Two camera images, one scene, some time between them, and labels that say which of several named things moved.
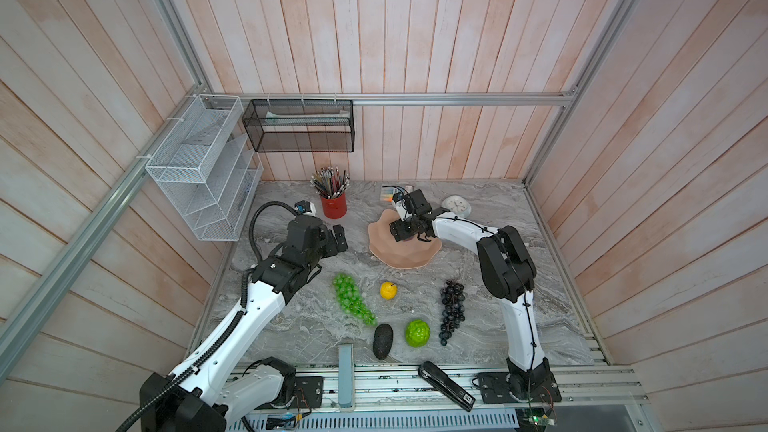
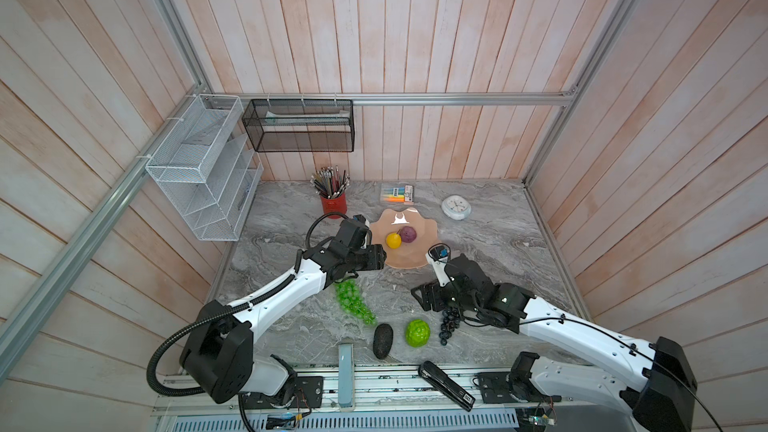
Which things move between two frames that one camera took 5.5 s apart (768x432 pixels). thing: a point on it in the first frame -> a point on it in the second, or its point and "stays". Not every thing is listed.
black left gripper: [331, 247] -> [374, 257]
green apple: [417, 333] stays
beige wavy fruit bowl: [406, 254] stays
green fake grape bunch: [351, 299] stays
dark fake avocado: [383, 338] stays
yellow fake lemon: [388, 290] -> [394, 240]
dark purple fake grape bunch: [453, 314] stays
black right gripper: [397, 229] -> [425, 290]
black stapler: [451, 387] stays
